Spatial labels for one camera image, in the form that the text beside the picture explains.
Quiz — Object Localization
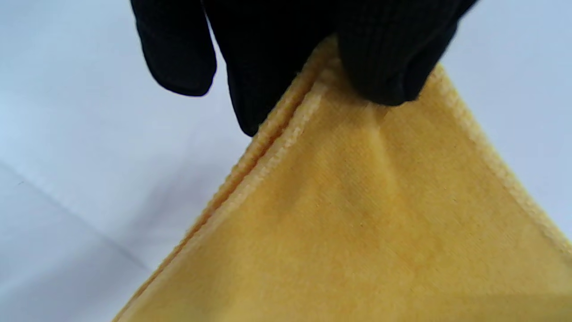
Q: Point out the person's left hand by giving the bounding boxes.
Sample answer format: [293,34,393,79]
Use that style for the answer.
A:
[130,0,479,137]

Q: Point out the orange-yellow towel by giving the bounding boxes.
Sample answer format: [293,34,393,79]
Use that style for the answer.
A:
[112,36,572,322]

